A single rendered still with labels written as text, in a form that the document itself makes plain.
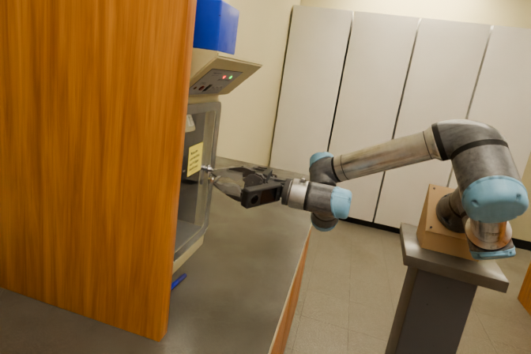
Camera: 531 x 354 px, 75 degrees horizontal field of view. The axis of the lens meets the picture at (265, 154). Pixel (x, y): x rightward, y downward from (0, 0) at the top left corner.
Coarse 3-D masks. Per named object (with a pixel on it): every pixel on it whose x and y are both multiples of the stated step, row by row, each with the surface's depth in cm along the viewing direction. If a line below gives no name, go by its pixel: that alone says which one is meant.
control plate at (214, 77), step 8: (208, 72) 67; (216, 72) 70; (224, 72) 74; (232, 72) 79; (240, 72) 83; (200, 80) 68; (208, 80) 72; (216, 80) 76; (224, 80) 80; (232, 80) 85; (192, 88) 70; (216, 88) 82
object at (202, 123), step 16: (192, 112) 81; (208, 112) 89; (192, 128) 82; (208, 128) 91; (192, 144) 84; (208, 144) 93; (208, 160) 96; (192, 176) 88; (208, 176) 98; (192, 192) 90; (208, 192) 100; (192, 208) 92; (208, 208) 103; (192, 224) 94; (208, 224) 106; (176, 240) 86; (192, 240) 96; (176, 256) 88
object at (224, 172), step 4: (220, 168) 90; (224, 168) 89; (212, 172) 91; (216, 172) 90; (220, 172) 90; (224, 172) 89; (228, 172) 89; (232, 172) 89; (236, 172) 88; (240, 172) 88; (224, 176) 90; (228, 176) 89; (232, 176) 89; (236, 176) 89; (240, 176) 88; (236, 180) 89
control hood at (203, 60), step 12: (192, 60) 64; (204, 60) 63; (216, 60) 64; (228, 60) 69; (240, 60) 75; (252, 60) 84; (192, 72) 64; (204, 72) 66; (252, 72) 92; (192, 84) 68
